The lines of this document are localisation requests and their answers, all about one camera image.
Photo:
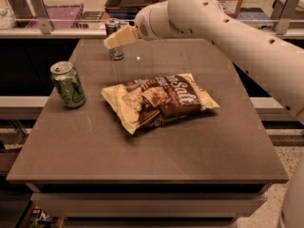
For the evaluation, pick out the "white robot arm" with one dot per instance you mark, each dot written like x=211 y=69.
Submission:
x=274 y=64

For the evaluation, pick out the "silver blue redbull can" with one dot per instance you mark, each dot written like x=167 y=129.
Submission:
x=112 y=25

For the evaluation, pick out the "purple plastic crate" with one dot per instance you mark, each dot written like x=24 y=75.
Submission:
x=61 y=17

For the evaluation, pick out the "metal railing post right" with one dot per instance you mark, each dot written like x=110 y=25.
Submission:
x=284 y=20

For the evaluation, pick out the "metal railing post left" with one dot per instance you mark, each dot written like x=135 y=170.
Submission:
x=41 y=14

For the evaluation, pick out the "green soda can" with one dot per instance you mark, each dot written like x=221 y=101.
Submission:
x=66 y=80

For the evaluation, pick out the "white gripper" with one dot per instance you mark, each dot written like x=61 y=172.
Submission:
x=142 y=25

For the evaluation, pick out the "brown yellow chip bag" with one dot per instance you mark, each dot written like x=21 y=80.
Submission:
x=157 y=101

